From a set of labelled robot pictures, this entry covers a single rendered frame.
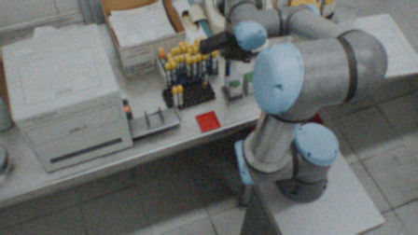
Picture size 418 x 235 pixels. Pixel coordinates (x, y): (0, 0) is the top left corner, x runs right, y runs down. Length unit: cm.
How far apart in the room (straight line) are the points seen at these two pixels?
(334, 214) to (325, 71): 65
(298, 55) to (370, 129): 197
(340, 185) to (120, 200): 128
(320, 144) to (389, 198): 138
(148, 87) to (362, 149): 143
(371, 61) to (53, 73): 82
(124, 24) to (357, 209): 103
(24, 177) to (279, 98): 94
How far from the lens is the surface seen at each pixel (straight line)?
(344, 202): 131
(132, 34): 162
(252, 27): 107
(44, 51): 129
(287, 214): 126
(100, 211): 228
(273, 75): 70
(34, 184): 141
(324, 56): 72
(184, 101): 145
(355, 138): 258
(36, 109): 116
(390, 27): 186
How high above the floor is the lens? 206
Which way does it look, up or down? 56 degrees down
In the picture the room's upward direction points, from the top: 1 degrees clockwise
